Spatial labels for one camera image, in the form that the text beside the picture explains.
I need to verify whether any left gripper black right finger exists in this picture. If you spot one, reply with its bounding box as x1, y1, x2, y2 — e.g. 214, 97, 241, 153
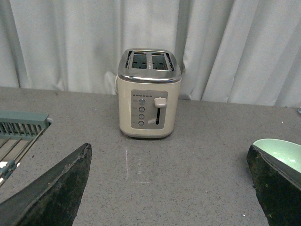
246, 145, 301, 226

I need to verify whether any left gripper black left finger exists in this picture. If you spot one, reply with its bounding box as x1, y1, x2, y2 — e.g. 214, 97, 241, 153
0, 143, 92, 226

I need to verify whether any green bowl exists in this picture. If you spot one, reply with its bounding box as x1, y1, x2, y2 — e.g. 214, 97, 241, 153
253, 138, 301, 173

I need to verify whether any green dish rack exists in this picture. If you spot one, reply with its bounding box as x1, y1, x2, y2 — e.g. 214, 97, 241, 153
0, 110, 52, 185

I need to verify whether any white curtain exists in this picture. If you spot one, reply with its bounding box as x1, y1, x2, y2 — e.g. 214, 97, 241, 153
0, 0, 301, 107

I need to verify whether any cream two-slot toaster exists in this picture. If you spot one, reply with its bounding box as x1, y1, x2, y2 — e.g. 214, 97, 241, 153
115, 48, 182, 138

